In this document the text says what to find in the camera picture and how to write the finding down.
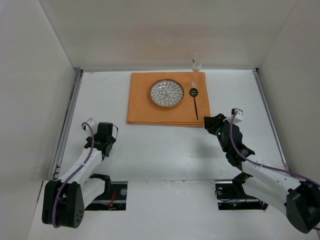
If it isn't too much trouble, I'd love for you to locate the clear wine glass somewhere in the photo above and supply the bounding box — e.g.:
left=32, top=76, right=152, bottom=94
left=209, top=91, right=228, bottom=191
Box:
left=191, top=52, right=204, bottom=88

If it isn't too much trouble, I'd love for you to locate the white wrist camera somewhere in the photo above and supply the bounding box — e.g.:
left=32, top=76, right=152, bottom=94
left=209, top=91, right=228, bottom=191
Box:
left=81, top=117, right=98, bottom=133
left=224, top=108, right=244, bottom=124

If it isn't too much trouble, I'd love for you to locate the aluminium table edge rail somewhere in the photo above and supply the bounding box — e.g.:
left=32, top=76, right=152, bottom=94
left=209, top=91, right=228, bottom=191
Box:
left=48, top=67, right=83, bottom=180

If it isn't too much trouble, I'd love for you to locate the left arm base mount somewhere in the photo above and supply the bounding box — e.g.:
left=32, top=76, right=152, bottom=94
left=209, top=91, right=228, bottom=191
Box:
left=85, top=181, right=128, bottom=211

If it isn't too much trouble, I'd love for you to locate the patterned ceramic plate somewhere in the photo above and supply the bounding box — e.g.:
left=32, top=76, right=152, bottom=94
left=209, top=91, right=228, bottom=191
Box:
left=149, top=78, right=185, bottom=108

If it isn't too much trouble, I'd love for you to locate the black spoon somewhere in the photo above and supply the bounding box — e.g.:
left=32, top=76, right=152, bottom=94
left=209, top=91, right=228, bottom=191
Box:
left=189, top=87, right=199, bottom=120

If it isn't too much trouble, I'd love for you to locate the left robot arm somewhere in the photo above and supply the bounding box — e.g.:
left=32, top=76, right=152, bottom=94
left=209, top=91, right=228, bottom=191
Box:
left=41, top=119, right=118, bottom=229

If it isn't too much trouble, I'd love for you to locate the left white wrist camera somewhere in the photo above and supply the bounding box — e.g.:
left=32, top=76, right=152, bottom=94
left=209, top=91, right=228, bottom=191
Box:
left=81, top=117, right=98, bottom=133

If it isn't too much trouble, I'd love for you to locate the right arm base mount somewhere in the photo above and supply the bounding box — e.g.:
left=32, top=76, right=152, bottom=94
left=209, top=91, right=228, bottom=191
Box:
left=214, top=180, right=269, bottom=211

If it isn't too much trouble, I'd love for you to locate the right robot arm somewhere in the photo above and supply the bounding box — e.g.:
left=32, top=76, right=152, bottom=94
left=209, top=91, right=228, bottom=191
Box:
left=203, top=108, right=320, bottom=234

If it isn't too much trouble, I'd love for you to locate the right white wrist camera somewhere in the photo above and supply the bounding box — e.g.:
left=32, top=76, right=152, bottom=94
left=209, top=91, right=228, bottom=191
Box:
left=224, top=108, right=244, bottom=124

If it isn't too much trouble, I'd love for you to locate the orange cloth napkin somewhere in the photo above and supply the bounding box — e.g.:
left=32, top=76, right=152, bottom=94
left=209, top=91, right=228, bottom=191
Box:
left=126, top=72, right=211, bottom=127

